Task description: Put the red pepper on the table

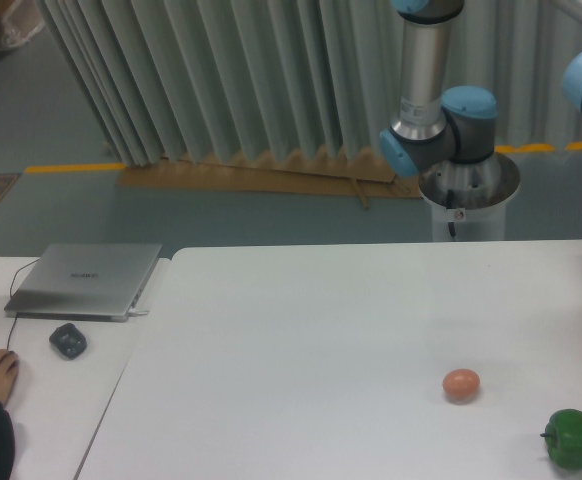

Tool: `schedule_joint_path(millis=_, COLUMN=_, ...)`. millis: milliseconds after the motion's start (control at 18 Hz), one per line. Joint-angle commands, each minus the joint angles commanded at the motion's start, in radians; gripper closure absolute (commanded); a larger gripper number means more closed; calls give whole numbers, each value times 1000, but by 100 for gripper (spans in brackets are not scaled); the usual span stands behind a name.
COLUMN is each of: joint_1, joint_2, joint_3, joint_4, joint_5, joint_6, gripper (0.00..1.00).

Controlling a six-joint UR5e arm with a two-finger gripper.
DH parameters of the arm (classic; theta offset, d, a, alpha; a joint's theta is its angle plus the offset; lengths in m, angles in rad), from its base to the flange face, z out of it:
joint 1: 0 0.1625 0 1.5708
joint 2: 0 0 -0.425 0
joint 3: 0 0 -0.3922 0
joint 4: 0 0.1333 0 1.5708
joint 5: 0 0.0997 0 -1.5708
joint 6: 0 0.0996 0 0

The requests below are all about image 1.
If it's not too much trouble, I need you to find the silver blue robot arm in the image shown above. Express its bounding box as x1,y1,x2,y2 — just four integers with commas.
379,1,582,242

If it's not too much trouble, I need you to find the green bell pepper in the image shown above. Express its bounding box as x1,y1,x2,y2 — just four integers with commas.
540,409,582,471

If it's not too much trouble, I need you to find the brown egg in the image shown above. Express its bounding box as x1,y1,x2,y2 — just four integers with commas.
442,369,481,401

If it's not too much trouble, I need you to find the flat brown cardboard sheet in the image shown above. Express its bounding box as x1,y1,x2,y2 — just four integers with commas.
117,146,420,209

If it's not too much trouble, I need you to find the pale green pleated curtain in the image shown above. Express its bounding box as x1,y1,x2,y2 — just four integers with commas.
38,1,582,166

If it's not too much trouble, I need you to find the silver closed laptop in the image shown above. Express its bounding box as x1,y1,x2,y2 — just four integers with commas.
4,243,162,321

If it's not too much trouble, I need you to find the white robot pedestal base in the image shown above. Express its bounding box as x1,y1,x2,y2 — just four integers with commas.
419,153,521,242

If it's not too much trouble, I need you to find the black mouse cable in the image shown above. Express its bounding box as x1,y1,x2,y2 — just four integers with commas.
0,254,42,354

